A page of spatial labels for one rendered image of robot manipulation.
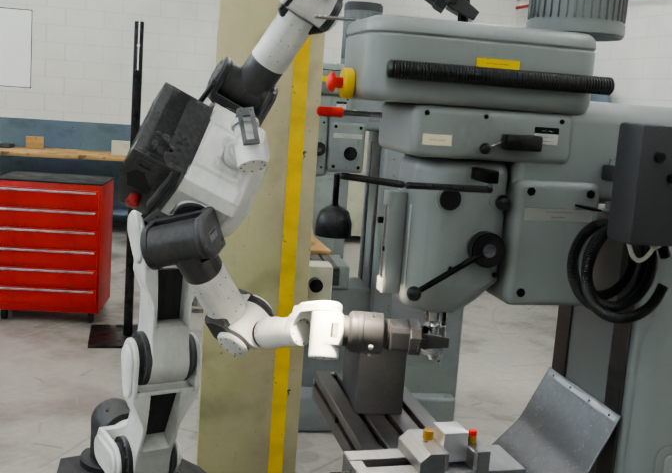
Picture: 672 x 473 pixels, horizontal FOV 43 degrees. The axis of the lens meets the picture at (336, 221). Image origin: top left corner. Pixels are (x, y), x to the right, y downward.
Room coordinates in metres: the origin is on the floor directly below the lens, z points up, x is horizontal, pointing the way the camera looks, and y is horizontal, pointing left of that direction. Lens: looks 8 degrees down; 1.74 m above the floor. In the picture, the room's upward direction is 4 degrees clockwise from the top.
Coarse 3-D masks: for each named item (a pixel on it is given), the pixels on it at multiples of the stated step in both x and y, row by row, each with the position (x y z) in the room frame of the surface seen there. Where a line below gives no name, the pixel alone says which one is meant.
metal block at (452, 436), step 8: (440, 424) 1.65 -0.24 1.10; (448, 424) 1.65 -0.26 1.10; (456, 424) 1.66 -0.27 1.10; (440, 432) 1.62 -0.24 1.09; (448, 432) 1.61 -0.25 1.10; (456, 432) 1.62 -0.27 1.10; (464, 432) 1.62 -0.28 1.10; (440, 440) 1.62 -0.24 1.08; (448, 440) 1.61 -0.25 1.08; (456, 440) 1.61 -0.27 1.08; (464, 440) 1.62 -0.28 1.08; (448, 448) 1.61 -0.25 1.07; (456, 448) 1.61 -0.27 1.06; (464, 448) 1.62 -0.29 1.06; (456, 456) 1.61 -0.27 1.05; (464, 456) 1.62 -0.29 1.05
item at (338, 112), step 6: (318, 108) 1.81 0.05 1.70; (324, 108) 1.81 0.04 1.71; (330, 108) 1.81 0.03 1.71; (336, 108) 1.81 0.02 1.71; (342, 108) 1.82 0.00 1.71; (318, 114) 1.81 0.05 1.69; (324, 114) 1.81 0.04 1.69; (330, 114) 1.81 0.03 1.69; (336, 114) 1.81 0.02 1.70; (342, 114) 1.82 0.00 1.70; (348, 114) 1.82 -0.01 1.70; (354, 114) 1.82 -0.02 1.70; (360, 114) 1.83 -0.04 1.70; (366, 114) 1.83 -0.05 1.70; (372, 114) 1.83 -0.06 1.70; (378, 114) 1.84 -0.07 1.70
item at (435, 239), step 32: (416, 160) 1.72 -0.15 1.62; (448, 160) 1.69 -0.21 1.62; (480, 160) 1.71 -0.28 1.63; (416, 192) 1.70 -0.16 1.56; (448, 192) 1.67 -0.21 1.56; (416, 224) 1.69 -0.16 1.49; (448, 224) 1.68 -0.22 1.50; (480, 224) 1.69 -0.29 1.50; (416, 256) 1.69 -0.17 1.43; (448, 256) 1.68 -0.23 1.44; (448, 288) 1.68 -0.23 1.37; (480, 288) 1.70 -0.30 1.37
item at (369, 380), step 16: (352, 352) 2.12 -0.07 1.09; (384, 352) 2.04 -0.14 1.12; (400, 352) 2.04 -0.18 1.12; (352, 368) 2.11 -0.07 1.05; (368, 368) 2.03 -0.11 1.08; (384, 368) 2.04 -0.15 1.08; (400, 368) 2.05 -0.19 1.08; (352, 384) 2.09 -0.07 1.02; (368, 384) 2.03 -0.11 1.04; (384, 384) 2.04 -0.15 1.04; (400, 384) 2.05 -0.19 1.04; (352, 400) 2.07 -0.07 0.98; (368, 400) 2.03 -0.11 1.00; (384, 400) 2.04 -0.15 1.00; (400, 400) 2.05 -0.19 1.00
